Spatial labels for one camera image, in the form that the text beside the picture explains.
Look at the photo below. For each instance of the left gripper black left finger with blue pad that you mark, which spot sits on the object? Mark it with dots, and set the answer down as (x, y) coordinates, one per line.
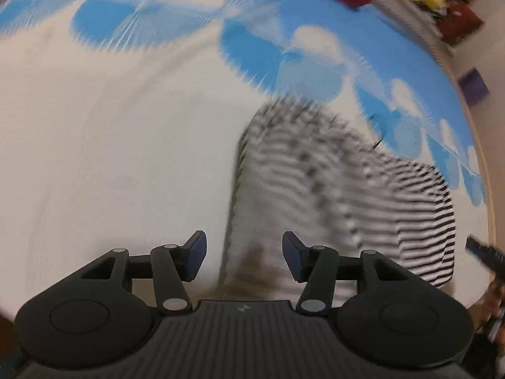
(187, 259)

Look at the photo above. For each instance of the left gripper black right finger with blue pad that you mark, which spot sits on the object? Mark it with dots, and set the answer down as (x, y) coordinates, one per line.
(301, 260)

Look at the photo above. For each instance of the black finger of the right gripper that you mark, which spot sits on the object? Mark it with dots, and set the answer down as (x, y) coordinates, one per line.
(492, 258)

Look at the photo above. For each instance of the black white striped hooded garment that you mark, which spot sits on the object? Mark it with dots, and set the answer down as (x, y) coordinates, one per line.
(302, 169)

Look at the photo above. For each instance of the person's right hand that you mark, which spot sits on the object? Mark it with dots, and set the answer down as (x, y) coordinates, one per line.
(485, 356)

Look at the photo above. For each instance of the purple box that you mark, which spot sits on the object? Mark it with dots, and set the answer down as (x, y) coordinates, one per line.
(473, 87)

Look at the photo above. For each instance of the blue white patterned bedsheet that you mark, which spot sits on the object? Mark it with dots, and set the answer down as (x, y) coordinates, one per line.
(120, 119)

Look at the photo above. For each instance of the dark red bag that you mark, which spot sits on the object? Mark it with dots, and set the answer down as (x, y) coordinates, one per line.
(458, 23)

